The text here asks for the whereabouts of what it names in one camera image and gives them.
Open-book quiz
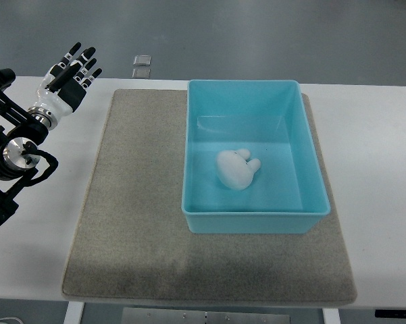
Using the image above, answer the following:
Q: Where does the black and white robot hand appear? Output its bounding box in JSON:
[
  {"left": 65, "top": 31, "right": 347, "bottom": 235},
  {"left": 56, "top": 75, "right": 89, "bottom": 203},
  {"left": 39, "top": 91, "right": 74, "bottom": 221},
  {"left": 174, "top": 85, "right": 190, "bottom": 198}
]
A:
[{"left": 28, "top": 42, "right": 102, "bottom": 124}]

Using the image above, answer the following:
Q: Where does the white bunny plush toy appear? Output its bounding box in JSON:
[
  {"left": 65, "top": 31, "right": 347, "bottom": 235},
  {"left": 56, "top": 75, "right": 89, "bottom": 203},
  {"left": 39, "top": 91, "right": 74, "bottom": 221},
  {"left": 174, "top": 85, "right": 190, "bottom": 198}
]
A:
[{"left": 215, "top": 148, "right": 261, "bottom": 190}]

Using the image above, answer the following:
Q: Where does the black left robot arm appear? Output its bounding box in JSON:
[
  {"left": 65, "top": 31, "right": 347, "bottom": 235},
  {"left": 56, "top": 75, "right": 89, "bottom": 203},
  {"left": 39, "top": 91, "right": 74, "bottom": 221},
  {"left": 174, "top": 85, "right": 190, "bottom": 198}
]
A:
[{"left": 0, "top": 68, "right": 58, "bottom": 226}]

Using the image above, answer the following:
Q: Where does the blue plastic box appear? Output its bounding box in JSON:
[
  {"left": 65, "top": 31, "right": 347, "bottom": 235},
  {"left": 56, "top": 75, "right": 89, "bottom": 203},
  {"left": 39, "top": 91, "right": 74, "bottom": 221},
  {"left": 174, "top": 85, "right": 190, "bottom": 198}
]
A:
[{"left": 182, "top": 80, "right": 333, "bottom": 234}]

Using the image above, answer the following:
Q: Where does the lower silver floor plate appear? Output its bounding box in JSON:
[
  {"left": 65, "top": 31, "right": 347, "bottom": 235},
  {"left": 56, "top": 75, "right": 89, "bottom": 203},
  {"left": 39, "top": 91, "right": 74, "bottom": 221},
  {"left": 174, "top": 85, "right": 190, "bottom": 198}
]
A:
[{"left": 132, "top": 67, "right": 151, "bottom": 80}]

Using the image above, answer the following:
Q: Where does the silver floor plate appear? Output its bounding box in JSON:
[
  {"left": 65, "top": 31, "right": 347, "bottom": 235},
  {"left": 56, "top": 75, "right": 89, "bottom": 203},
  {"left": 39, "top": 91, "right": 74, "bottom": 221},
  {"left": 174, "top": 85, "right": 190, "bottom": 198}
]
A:
[
  {"left": 133, "top": 55, "right": 152, "bottom": 66},
  {"left": 132, "top": 67, "right": 151, "bottom": 80}
]

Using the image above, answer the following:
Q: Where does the upper silver floor plate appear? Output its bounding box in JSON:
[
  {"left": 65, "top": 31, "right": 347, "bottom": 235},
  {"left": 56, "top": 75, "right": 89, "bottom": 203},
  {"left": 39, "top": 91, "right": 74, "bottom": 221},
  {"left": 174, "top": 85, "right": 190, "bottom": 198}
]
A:
[{"left": 133, "top": 55, "right": 152, "bottom": 66}]

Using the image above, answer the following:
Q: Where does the grey felt mat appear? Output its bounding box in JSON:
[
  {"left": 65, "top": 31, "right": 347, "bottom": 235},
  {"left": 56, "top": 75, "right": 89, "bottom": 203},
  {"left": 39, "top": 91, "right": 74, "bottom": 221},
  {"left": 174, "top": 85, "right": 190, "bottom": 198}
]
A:
[{"left": 62, "top": 90, "right": 357, "bottom": 307}]

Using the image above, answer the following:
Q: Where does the left white table leg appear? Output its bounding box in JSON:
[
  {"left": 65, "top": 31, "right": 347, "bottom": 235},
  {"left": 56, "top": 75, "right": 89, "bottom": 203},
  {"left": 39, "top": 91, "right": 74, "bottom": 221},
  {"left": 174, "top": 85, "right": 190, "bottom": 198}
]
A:
[{"left": 63, "top": 302, "right": 84, "bottom": 324}]

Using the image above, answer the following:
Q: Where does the white table leg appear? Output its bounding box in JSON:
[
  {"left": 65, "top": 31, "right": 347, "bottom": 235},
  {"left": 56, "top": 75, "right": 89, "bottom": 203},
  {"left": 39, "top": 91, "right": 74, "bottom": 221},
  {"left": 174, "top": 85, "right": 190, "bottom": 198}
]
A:
[
  {"left": 322, "top": 308, "right": 341, "bottom": 324},
  {"left": 63, "top": 302, "right": 84, "bottom": 324}
]

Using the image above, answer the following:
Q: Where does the right white table leg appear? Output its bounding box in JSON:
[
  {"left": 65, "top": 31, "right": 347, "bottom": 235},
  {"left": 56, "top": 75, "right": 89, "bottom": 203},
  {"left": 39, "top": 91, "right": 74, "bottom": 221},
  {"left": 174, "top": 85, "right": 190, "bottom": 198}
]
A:
[{"left": 322, "top": 308, "right": 341, "bottom": 324}]

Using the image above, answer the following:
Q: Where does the black table control panel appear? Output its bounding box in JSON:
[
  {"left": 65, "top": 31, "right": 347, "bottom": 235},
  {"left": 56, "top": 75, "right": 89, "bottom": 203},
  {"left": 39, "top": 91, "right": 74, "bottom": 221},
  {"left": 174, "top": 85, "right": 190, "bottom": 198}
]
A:
[{"left": 374, "top": 309, "right": 406, "bottom": 319}]

